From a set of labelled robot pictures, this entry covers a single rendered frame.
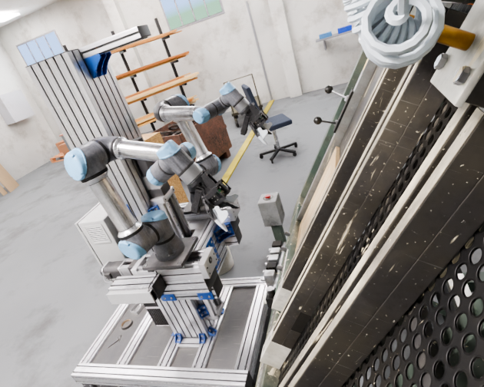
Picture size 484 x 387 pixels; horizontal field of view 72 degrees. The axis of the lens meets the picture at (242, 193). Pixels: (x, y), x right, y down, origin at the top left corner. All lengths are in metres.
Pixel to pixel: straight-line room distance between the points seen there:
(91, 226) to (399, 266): 1.74
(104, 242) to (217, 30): 7.67
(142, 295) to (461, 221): 1.50
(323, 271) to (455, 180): 0.54
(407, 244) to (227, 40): 8.78
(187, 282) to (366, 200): 1.19
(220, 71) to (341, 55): 3.02
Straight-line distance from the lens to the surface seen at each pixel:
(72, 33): 11.13
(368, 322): 0.56
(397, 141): 0.72
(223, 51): 9.17
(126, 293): 1.79
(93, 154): 1.46
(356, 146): 0.96
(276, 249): 1.92
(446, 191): 0.42
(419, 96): 0.70
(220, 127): 5.75
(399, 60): 0.32
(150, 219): 1.59
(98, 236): 2.03
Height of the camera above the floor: 1.90
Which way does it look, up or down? 25 degrees down
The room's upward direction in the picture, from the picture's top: 19 degrees counter-clockwise
